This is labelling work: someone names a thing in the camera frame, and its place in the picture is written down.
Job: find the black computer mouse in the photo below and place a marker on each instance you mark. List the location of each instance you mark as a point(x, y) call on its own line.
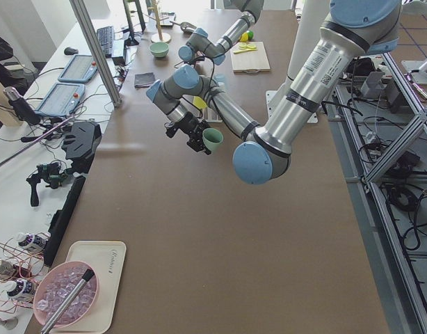
point(69, 51)

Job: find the yellow plastic knife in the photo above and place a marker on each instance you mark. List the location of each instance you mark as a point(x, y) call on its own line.
point(240, 51)

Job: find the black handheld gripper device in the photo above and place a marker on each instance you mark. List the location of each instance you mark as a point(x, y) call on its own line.
point(51, 174)

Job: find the grey cloth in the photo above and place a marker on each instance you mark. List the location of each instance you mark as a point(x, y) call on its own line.
point(142, 80)

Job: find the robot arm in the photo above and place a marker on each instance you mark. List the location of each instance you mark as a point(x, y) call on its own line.
point(199, 40)
point(351, 29)

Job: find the green bowl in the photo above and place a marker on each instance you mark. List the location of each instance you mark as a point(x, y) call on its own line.
point(159, 49)

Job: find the green cup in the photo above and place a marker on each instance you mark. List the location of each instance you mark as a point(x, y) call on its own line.
point(212, 139)

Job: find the blue teach pendant far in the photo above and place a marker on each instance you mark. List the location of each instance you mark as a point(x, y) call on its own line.
point(80, 70)

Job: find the pink bowl of ice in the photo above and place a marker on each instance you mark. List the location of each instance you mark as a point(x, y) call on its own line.
point(57, 285)

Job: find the aluminium frame post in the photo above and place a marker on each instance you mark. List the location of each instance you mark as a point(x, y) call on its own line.
point(85, 22)

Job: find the blue cup on rack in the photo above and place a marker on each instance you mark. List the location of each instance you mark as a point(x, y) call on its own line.
point(221, 80)

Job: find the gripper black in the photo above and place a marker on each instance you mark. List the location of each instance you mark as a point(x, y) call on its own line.
point(189, 124)

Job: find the white wire cup rack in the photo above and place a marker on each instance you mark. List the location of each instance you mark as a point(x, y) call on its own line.
point(210, 115)

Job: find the blue teach pendant near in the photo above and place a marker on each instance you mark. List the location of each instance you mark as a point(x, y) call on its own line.
point(61, 100)

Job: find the metal rod black tip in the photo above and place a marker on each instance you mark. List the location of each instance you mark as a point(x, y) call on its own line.
point(51, 322)

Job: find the yellow cup on rack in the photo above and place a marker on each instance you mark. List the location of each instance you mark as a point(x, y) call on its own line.
point(199, 102)

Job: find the blue teach pendant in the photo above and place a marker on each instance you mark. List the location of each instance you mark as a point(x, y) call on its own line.
point(80, 70)
point(61, 100)

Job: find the metal scoop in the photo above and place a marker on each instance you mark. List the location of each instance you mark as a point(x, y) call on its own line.
point(186, 27)

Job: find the cream tray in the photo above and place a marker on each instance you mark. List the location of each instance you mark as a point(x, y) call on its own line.
point(107, 259)

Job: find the black perforated bracket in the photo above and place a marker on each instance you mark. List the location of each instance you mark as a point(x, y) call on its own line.
point(80, 145)

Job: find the wooden stand base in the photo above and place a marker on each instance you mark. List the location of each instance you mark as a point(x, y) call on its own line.
point(160, 36)

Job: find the black keyboard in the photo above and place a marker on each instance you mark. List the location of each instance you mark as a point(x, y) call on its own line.
point(105, 36)

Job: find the wooden cutting board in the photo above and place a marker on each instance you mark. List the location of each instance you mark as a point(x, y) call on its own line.
point(253, 61)

